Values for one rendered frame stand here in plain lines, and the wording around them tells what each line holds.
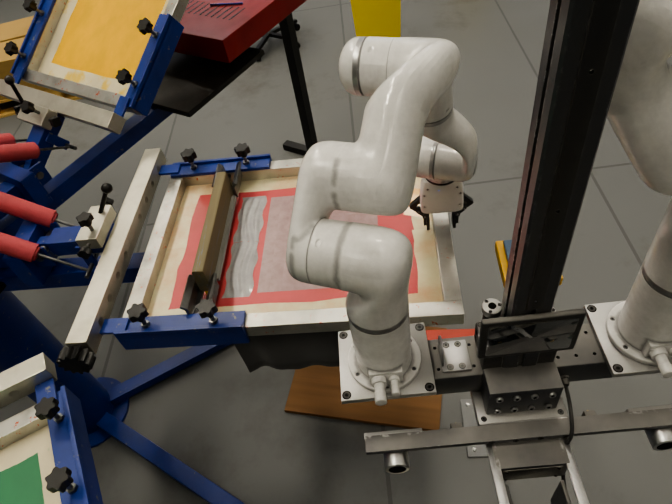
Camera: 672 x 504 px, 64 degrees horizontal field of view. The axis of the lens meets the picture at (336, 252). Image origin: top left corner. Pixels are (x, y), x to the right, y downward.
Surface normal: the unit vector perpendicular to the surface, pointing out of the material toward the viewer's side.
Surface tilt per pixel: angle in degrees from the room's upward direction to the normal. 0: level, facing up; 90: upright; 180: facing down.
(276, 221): 0
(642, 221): 0
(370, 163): 29
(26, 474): 0
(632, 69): 104
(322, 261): 54
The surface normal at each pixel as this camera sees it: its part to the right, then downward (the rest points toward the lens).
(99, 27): -0.39, -0.19
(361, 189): -0.33, 0.37
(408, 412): -0.14, -0.66
